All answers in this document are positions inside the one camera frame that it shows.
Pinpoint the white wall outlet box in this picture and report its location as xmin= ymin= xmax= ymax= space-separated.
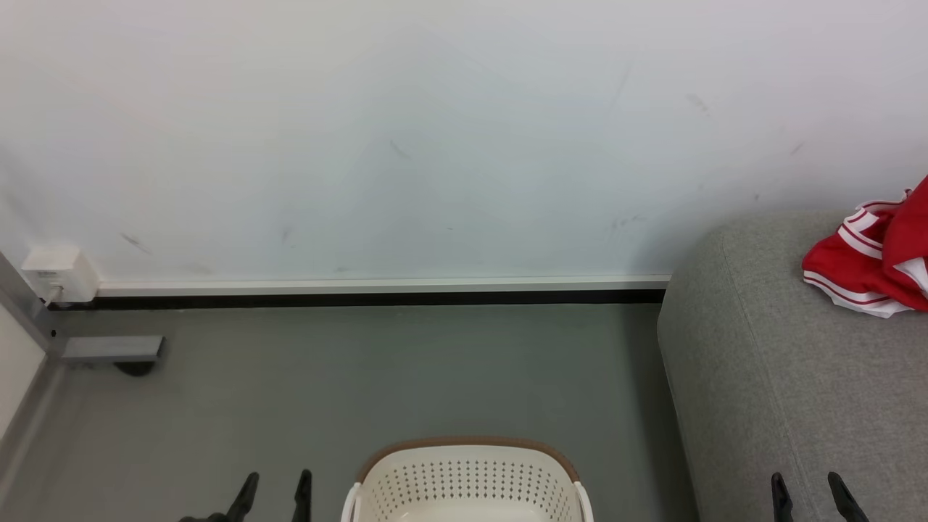
xmin=20 ymin=245 xmax=100 ymax=305

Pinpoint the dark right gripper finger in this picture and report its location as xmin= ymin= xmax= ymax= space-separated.
xmin=770 ymin=472 xmax=796 ymax=522
xmin=827 ymin=472 xmax=871 ymax=522

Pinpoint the grey fabric sofa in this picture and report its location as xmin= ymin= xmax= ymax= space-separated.
xmin=656 ymin=209 xmax=928 ymax=522

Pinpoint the cream perforated laundry basket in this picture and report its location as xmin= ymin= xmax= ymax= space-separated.
xmin=341 ymin=436 xmax=595 ymax=522

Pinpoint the white black baseboard strip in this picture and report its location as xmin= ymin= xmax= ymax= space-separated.
xmin=93 ymin=274 xmax=672 ymax=307

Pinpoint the grey vertical frame panel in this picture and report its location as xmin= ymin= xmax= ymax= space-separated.
xmin=0 ymin=250 xmax=67 ymax=501

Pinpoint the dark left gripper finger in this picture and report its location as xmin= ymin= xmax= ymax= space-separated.
xmin=291 ymin=469 xmax=313 ymax=522
xmin=223 ymin=471 xmax=260 ymax=522

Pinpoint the red basketball jersey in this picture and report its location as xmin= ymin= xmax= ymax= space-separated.
xmin=801 ymin=174 xmax=928 ymax=319

